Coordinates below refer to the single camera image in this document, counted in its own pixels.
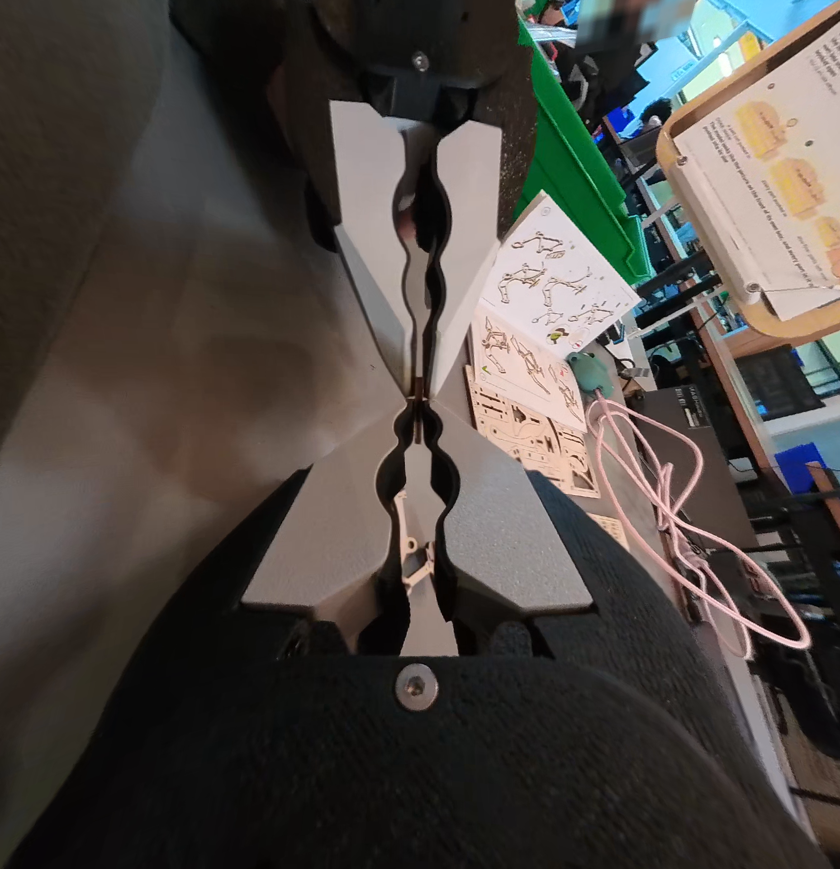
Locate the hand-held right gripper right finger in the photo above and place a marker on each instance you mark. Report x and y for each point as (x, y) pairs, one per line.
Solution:
(515, 536)

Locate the white instruction booklet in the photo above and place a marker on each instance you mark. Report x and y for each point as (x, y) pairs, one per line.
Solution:
(549, 285)

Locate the blue crate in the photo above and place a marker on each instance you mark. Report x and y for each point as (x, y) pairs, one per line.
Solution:
(800, 465)

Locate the black flat box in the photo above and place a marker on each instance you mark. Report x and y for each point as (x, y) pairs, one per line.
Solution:
(705, 421)

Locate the dark mesh crate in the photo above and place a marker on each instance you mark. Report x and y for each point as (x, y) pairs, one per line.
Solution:
(776, 383)

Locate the wooden display board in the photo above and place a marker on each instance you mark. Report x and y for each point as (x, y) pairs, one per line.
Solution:
(786, 328)

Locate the pale wooden model assembly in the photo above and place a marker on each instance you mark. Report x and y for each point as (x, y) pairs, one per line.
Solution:
(414, 563)

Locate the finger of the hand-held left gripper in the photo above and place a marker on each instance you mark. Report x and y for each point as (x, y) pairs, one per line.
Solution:
(365, 224)
(471, 224)

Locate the wooden parts sheet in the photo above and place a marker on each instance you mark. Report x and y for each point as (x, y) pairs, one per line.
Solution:
(610, 531)
(521, 434)

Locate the teal frog-shaped gadget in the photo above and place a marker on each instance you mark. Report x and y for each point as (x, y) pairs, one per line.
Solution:
(589, 373)

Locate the small wooden model piece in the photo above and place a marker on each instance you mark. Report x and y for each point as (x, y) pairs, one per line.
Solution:
(418, 415)

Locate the green plastic bin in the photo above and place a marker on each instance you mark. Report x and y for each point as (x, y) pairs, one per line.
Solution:
(569, 156)

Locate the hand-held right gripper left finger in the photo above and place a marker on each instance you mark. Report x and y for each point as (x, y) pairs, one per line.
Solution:
(311, 536)

